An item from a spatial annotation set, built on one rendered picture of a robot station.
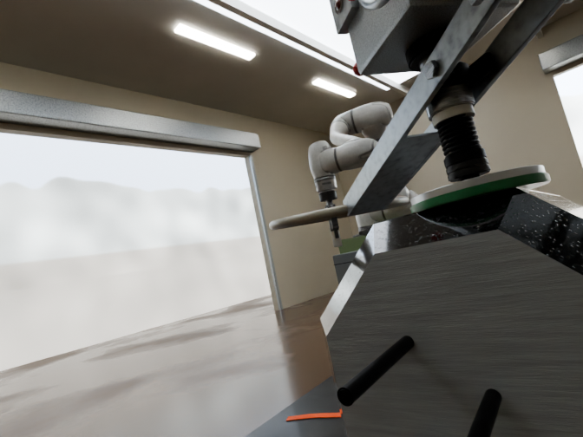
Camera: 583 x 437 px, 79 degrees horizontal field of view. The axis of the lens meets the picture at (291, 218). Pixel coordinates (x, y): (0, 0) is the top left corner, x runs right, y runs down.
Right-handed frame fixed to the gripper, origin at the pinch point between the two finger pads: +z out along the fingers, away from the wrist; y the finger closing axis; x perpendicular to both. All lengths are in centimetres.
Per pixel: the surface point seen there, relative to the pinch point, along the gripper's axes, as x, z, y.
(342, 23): 1, -45, 79
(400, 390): -4, 22, 92
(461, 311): 5, 10, 98
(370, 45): 4, -37, 84
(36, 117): -302, -205, -272
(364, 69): 4, -34, 80
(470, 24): 14, -29, 100
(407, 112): 9, -23, 83
